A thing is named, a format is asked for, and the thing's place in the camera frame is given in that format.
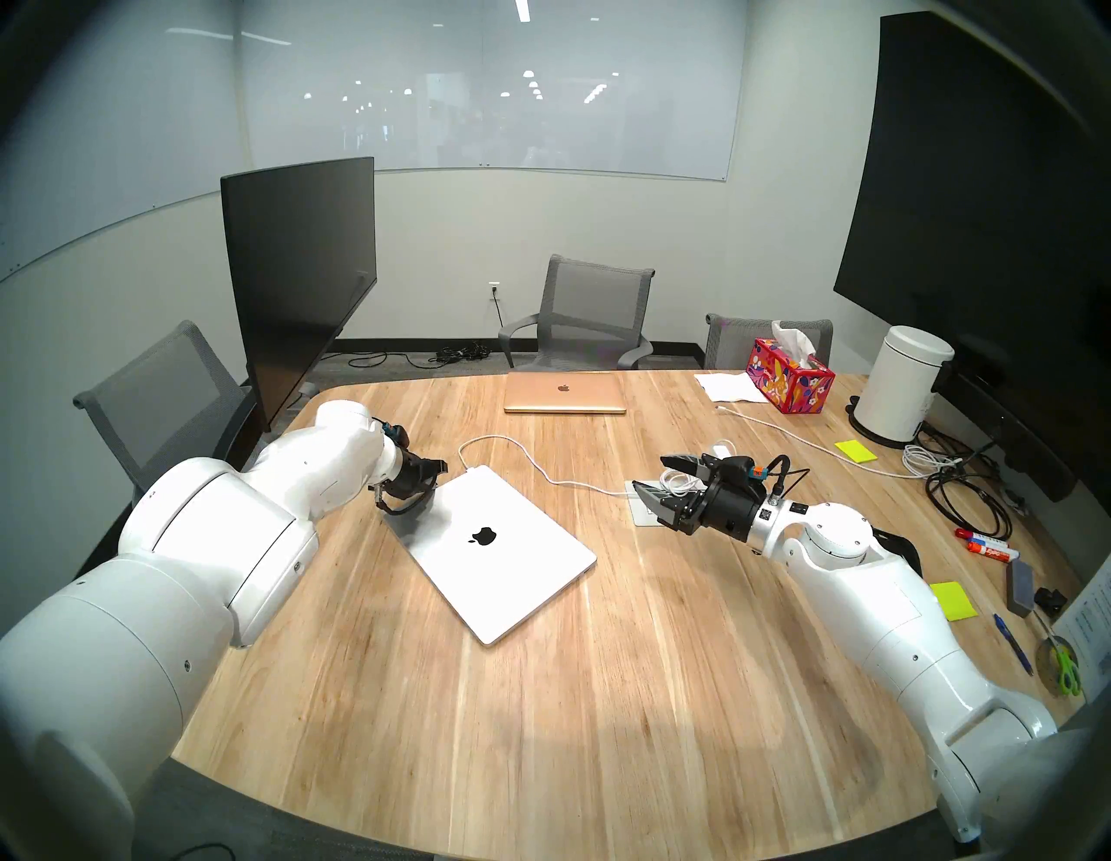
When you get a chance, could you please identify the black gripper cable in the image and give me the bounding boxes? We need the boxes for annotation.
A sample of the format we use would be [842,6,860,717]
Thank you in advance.
[371,484,437,518]
[766,450,813,506]

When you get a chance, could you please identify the blue pen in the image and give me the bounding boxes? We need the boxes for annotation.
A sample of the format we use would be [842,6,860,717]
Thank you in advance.
[993,613,1035,676]

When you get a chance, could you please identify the black looped cable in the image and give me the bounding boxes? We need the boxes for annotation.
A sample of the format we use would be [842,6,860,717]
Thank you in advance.
[924,438,1016,541]

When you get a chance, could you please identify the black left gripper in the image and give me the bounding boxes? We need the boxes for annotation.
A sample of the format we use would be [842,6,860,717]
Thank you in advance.
[382,443,449,503]

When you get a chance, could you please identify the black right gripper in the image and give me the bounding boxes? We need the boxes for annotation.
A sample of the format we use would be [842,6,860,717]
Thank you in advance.
[631,450,773,541]

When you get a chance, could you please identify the yellow sticky note pad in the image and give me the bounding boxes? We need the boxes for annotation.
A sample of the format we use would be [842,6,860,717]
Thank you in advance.
[930,581,979,622]

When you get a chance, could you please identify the grey mesh office chair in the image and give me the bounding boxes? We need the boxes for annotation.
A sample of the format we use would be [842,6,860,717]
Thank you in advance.
[73,319,261,504]
[498,253,656,372]
[703,313,834,371]

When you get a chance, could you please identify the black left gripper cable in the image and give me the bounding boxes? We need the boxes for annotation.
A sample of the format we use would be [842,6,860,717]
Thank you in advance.
[371,484,437,518]

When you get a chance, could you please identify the grey whiteboard eraser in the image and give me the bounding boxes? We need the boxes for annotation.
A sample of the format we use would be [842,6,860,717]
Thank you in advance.
[1005,558,1038,617]

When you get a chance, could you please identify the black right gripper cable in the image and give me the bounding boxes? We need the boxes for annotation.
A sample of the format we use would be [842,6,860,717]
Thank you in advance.
[766,450,813,506]

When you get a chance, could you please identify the black monitor stand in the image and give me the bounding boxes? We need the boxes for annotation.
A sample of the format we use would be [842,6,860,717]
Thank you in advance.
[227,392,266,475]

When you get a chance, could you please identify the green handled scissors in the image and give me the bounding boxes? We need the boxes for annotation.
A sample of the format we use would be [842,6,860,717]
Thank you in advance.
[1037,608,1081,697]

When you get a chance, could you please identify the white charging cable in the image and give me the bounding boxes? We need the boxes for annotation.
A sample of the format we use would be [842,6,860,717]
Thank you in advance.
[457,434,697,497]

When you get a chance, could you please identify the black video bar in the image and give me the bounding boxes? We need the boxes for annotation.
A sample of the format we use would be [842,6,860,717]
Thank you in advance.
[933,360,1077,503]

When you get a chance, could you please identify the silver MacBook laptop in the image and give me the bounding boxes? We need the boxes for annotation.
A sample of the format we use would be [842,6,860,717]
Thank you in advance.
[385,465,598,647]

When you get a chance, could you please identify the black curved monitor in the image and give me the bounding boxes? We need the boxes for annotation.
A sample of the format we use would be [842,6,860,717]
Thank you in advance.
[220,157,378,433]

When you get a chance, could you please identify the black floor cable bundle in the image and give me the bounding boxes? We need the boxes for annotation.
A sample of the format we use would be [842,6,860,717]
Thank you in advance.
[325,343,491,370]

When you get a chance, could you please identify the white printed paper sheet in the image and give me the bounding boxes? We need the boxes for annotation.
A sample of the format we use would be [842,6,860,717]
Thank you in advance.
[1052,555,1111,704]

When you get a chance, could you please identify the white paper napkin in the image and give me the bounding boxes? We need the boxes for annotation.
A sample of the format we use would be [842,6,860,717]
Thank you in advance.
[694,371,772,404]

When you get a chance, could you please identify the glass whiteboard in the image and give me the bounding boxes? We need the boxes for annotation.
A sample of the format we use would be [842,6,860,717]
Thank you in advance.
[236,0,749,181]
[0,0,244,280]

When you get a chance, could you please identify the white cylindrical bin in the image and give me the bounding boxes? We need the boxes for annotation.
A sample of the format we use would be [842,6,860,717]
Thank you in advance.
[848,325,956,450]

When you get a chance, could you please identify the black strap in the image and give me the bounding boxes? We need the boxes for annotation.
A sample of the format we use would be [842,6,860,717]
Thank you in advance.
[872,527,925,574]

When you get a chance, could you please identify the long white coiled cable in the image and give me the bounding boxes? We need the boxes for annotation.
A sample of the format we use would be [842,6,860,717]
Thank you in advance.
[715,404,963,480]

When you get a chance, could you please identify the gold MacBook laptop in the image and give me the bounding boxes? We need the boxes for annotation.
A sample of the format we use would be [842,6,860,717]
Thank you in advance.
[503,371,628,415]

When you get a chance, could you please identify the floral red tissue box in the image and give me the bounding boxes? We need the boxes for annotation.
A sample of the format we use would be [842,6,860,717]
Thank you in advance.
[746,320,836,415]

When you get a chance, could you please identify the white table power box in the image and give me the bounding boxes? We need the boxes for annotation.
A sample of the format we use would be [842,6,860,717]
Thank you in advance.
[627,482,687,528]

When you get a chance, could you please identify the large black wall TV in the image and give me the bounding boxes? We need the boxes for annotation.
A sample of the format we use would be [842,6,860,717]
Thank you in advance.
[833,9,1111,417]

